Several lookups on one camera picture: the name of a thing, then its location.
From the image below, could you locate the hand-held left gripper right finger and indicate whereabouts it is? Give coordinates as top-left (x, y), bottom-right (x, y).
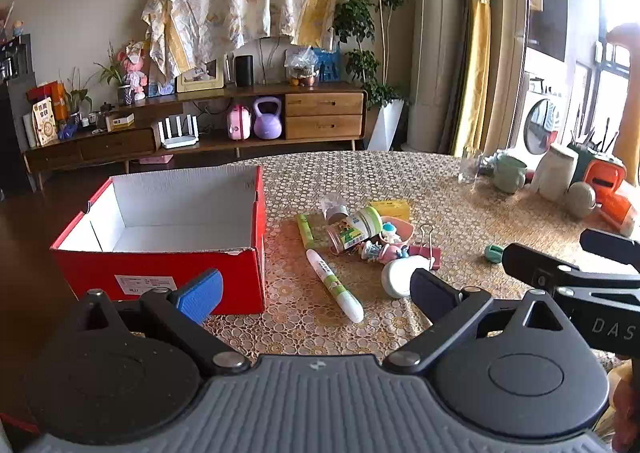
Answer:
top-left (381, 268), bottom-right (573, 376)

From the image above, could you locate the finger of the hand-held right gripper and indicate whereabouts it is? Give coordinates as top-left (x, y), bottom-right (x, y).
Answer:
top-left (502, 243), bottom-right (640, 306)
top-left (580, 228), bottom-right (640, 265)

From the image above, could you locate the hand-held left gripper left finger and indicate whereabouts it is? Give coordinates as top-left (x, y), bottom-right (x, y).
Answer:
top-left (70, 269), bottom-right (251, 376)

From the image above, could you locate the pink binder clip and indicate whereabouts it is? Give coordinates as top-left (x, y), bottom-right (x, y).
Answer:
top-left (409, 224), bottom-right (442, 270)

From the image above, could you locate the pale round case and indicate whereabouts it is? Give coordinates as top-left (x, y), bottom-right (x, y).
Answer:
top-left (381, 255), bottom-right (431, 300)

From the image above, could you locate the red cardboard box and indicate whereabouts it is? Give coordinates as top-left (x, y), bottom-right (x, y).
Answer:
top-left (50, 165), bottom-right (267, 316)

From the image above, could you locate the pink toy figurine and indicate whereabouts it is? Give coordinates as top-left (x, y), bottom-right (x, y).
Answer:
top-left (372, 243), bottom-right (406, 264)

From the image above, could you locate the pink toy dish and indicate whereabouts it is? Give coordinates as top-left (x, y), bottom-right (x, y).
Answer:
top-left (380, 217), bottom-right (415, 246)

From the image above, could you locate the white and green marker pen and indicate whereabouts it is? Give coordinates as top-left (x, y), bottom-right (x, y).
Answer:
top-left (306, 248), bottom-right (365, 324)

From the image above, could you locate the clear jar with green lid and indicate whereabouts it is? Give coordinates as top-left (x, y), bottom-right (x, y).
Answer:
top-left (325, 205), bottom-right (383, 254)

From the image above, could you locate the light green tube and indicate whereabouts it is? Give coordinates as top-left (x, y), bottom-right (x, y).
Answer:
top-left (296, 214), bottom-right (316, 249)

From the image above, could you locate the small clear jar silver lid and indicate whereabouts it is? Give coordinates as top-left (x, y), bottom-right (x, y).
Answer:
top-left (320, 195), bottom-right (351, 224)

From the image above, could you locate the orange plastic container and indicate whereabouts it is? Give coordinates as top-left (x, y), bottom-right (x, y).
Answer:
top-left (582, 159), bottom-right (638, 238)

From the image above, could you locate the grey egg-shaped container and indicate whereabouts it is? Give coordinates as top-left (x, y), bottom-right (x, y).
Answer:
top-left (567, 182), bottom-right (597, 220)

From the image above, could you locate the green mug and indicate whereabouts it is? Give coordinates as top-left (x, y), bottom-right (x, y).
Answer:
top-left (494, 154), bottom-right (528, 194)

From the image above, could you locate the white cylindrical canister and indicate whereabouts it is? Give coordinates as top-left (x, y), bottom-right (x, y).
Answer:
top-left (531, 144), bottom-right (580, 202)

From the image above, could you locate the dark green utensil holder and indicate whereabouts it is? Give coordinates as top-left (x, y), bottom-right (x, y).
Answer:
top-left (567, 118), bottom-right (626, 184)

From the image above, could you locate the clear drinking glass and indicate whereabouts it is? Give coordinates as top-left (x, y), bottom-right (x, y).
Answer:
top-left (458, 147), bottom-right (482, 184)

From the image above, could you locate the white washing machine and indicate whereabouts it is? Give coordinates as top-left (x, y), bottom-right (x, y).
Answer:
top-left (510, 73), bottom-right (566, 158)

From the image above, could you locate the wooden media cabinet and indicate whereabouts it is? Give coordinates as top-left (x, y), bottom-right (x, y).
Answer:
top-left (22, 82), bottom-right (368, 191)

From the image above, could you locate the white router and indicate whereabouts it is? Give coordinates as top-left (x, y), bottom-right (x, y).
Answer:
top-left (157, 115), bottom-right (200, 150)

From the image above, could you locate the pink toy suitcase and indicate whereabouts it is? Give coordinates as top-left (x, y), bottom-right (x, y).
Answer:
top-left (226, 104), bottom-right (252, 140)

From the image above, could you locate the white planter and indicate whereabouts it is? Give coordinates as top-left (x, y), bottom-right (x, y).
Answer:
top-left (367, 99), bottom-right (405, 152)

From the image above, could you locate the purple kettlebell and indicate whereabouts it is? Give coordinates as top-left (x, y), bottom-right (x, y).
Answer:
top-left (252, 97), bottom-right (283, 140)

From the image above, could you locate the yellow and white small box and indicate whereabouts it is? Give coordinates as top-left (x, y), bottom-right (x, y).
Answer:
top-left (106, 112), bottom-right (136, 132)

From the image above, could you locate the light wooden drawer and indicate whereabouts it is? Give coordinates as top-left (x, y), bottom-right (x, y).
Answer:
top-left (286, 115), bottom-right (363, 140)
top-left (286, 93), bottom-right (364, 116)

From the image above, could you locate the yellow curtain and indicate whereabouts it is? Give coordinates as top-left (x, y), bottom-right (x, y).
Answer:
top-left (452, 0), bottom-right (526, 158)

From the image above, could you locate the small potted plant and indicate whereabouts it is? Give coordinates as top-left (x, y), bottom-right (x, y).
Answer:
top-left (60, 68), bottom-right (93, 126)
top-left (94, 45), bottom-right (133, 106)

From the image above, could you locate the black speaker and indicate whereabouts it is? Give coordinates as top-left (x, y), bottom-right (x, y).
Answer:
top-left (235, 54), bottom-right (255, 88)

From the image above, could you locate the brown and white snack box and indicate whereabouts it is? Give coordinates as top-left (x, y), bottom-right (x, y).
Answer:
top-left (31, 97), bottom-right (60, 148)

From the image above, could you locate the pink doll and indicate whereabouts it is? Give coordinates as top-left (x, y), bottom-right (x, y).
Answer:
top-left (116, 40), bottom-right (152, 101)

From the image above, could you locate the beige standing air conditioner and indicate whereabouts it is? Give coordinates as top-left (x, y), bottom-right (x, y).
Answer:
top-left (406, 0), bottom-right (461, 154)

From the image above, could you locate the orange box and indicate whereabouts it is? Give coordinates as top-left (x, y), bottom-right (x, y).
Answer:
top-left (27, 81), bottom-right (68, 118)

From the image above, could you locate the black cabinet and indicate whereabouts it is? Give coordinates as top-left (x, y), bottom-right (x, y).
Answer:
top-left (0, 35), bottom-right (38, 194)

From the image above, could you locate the clear plastic bag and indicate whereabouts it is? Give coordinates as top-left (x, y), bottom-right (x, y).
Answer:
top-left (284, 47), bottom-right (320, 86)

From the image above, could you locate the blue bag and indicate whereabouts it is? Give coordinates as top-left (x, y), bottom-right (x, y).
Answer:
top-left (314, 48), bottom-right (342, 82)

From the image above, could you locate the tall potted tree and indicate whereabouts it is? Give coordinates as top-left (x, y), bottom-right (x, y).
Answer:
top-left (332, 0), bottom-right (413, 108)

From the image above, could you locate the yellow picture frame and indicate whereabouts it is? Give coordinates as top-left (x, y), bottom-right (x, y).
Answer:
top-left (176, 59), bottom-right (225, 94)

